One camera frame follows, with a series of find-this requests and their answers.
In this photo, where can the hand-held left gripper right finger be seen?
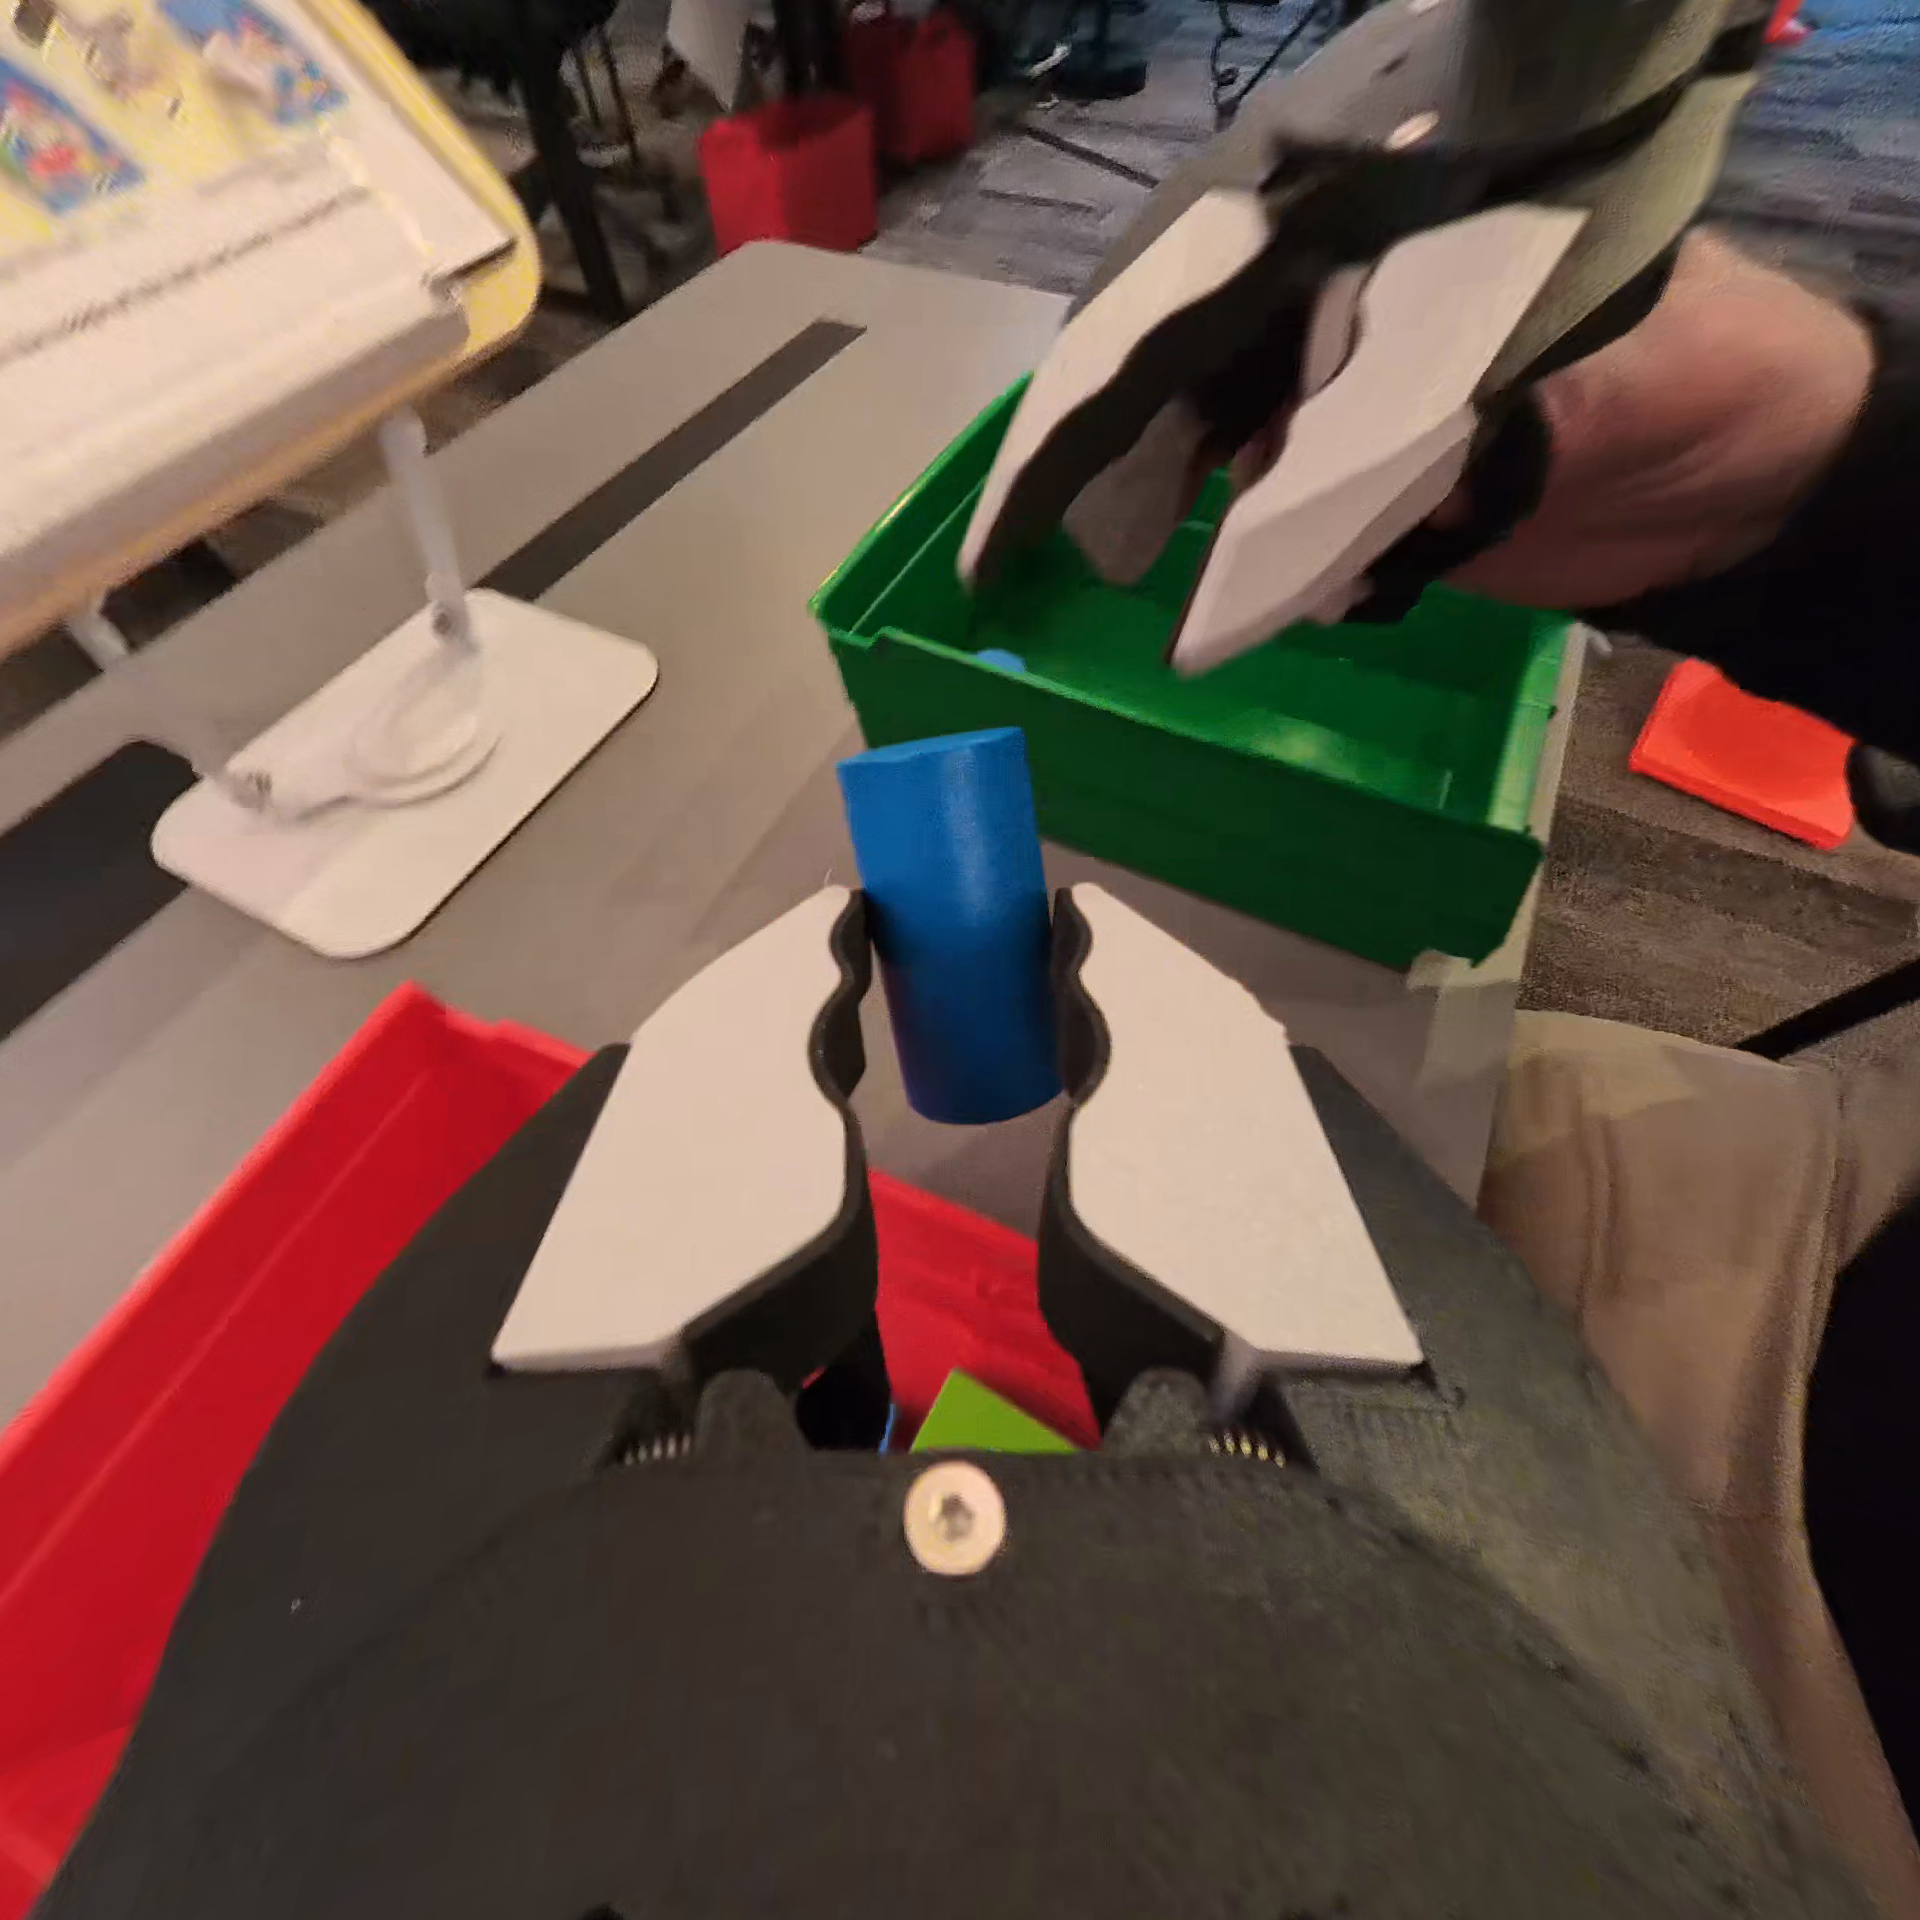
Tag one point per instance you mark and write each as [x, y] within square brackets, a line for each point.
[1229, 1188]

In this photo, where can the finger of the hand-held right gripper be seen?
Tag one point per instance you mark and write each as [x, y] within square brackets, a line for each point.
[1397, 421]
[1119, 360]

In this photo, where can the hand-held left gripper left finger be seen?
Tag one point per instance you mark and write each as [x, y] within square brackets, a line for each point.
[689, 1188]

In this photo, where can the blue wooden cylinder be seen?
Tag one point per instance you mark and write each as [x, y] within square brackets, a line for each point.
[950, 933]

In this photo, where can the green plastic bin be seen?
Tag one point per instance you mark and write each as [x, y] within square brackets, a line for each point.
[1246, 781]

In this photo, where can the red plastic bin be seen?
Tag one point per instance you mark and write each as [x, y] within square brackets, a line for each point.
[195, 1350]

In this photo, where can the person's right forearm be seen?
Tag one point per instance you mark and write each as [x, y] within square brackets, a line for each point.
[1898, 598]

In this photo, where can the person's right hand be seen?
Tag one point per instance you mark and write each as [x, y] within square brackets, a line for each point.
[1697, 437]

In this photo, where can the green wooden wedge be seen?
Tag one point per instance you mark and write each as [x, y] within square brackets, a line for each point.
[984, 1418]

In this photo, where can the red storage bin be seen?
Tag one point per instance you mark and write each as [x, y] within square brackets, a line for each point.
[787, 176]
[917, 82]

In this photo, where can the person's leg in tan pants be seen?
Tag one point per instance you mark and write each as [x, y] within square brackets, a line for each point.
[1649, 1274]

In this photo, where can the red plastic lid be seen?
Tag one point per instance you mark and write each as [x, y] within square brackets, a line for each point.
[1743, 748]

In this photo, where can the black chair legs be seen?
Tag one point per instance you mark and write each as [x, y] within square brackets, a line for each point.
[555, 165]

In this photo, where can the yellow board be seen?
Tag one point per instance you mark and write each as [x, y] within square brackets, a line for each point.
[505, 303]

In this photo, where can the white pole with clear foot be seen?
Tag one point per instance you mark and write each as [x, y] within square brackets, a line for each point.
[428, 524]

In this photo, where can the printed white booklet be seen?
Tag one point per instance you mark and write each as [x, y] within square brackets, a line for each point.
[195, 269]

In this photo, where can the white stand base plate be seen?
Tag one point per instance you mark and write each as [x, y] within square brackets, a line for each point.
[453, 840]

